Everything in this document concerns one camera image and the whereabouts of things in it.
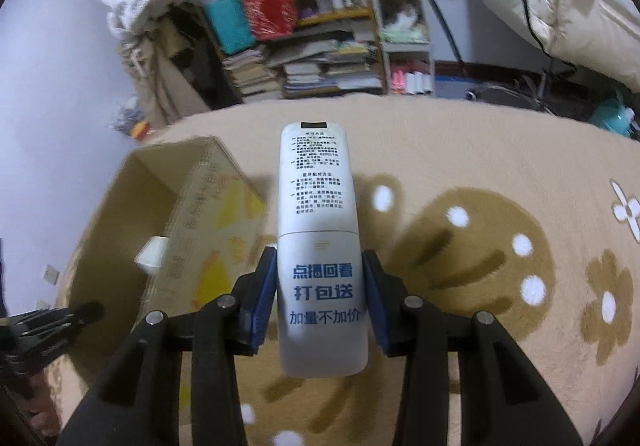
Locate pink and white rolls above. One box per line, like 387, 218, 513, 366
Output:
392, 68, 434, 95

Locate dark hanging clothes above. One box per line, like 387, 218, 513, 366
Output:
167, 1, 242, 110

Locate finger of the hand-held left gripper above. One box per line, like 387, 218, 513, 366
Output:
7, 302, 106, 372

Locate stack of books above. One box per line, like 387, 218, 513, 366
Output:
222, 46, 284, 102

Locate calico plush toy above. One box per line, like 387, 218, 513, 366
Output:
382, 1, 424, 30

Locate beige brown printed blanket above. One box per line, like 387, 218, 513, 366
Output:
50, 93, 640, 446

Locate cardboard box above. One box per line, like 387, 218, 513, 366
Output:
50, 136, 269, 427

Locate red gift bag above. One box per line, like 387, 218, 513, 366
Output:
239, 0, 301, 42

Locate stack of papers and notebooks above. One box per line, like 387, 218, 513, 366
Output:
267, 28, 384, 100

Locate teal bag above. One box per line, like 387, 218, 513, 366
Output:
202, 0, 257, 55

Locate green tissue packet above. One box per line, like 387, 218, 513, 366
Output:
382, 27, 429, 45

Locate white charger cube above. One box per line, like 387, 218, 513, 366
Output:
133, 236, 170, 274

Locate person's left hand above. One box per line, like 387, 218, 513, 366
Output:
12, 371, 57, 433

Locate beige coat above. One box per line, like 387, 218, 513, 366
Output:
117, 32, 212, 128

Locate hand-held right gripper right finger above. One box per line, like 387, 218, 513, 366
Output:
361, 248, 586, 446

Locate white slim remote control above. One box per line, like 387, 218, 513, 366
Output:
276, 121, 371, 379

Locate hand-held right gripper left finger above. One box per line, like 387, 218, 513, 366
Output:
57, 246, 279, 446

